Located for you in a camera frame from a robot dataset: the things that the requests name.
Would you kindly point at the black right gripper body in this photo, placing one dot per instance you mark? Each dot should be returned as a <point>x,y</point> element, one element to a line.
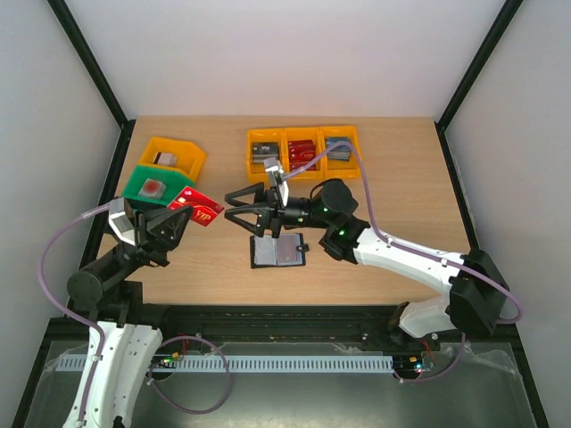
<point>273,213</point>

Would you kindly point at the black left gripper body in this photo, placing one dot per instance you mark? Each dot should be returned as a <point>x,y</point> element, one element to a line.
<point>144,243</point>

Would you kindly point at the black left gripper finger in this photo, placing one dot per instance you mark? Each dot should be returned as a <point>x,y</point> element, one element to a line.
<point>184,216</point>
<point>159,222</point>

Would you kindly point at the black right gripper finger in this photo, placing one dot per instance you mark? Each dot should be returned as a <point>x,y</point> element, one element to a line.
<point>252,197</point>
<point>255,220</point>

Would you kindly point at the red VIP card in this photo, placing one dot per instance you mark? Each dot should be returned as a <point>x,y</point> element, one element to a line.
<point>205,210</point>

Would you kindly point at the black card holder wallet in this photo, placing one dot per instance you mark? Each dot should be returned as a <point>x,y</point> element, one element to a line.
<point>286,251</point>

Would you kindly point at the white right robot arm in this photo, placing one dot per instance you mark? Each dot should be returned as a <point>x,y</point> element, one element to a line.
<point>472,292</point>

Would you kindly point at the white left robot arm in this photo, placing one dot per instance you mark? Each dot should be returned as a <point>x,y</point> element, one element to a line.
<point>122,340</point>

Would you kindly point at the red round card stack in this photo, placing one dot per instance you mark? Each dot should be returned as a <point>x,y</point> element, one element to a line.
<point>152,189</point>

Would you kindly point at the black card stack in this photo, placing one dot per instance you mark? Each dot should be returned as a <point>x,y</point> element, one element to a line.
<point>264,150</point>

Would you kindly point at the yellow bin with black cards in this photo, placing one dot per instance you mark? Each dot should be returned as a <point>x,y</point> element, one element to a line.
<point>256,172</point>

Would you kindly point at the silver card stack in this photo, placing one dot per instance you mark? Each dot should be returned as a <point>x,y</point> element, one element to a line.
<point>166,159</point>

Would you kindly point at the yellow bin with red cards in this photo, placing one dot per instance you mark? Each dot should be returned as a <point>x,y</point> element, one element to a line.
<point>291,134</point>

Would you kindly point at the yellow bin with blue cards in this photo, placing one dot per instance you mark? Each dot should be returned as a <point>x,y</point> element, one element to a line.
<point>340,162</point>

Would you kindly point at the blue card stack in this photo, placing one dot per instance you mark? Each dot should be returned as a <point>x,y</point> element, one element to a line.
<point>340,148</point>

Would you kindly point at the green bin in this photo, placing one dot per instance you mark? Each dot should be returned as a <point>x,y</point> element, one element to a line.
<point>174,180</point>

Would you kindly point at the yellow bin left side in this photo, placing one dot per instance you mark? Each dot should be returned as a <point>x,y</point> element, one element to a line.
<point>191,157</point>

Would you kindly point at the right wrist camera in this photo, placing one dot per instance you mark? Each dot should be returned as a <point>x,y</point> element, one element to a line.
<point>277,179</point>

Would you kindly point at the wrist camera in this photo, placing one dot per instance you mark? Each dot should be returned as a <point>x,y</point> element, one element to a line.
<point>121,219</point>
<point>277,179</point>

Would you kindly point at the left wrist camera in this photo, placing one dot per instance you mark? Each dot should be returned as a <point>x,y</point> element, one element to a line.
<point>121,219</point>

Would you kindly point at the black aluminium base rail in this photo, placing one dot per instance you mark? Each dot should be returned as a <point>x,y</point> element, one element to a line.
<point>372,328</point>

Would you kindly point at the white slotted cable duct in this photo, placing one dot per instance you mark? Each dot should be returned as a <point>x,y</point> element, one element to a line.
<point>280,364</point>

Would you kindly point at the black left rear frame post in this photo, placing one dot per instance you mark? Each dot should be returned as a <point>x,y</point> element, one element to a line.
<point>77,39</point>

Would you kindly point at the black frame post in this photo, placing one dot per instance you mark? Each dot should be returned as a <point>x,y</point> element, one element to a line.
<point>492,38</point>
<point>77,39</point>

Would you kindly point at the black right rear frame post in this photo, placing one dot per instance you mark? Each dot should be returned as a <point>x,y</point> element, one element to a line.
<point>492,38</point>

